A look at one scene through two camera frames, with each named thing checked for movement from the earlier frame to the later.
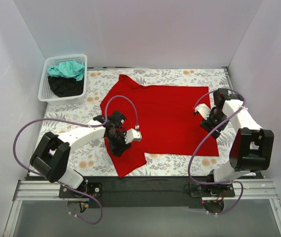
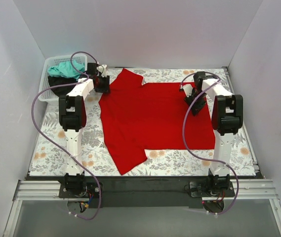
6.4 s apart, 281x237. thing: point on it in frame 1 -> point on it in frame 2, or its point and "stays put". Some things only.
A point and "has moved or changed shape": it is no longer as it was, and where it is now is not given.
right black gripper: [210, 127] -> [194, 100]
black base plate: [147, 191] stays put
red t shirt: [169, 126] has moved or changed shape
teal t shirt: [70, 69] stays put
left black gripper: [118, 147] -> [101, 88]
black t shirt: [65, 87] stays put
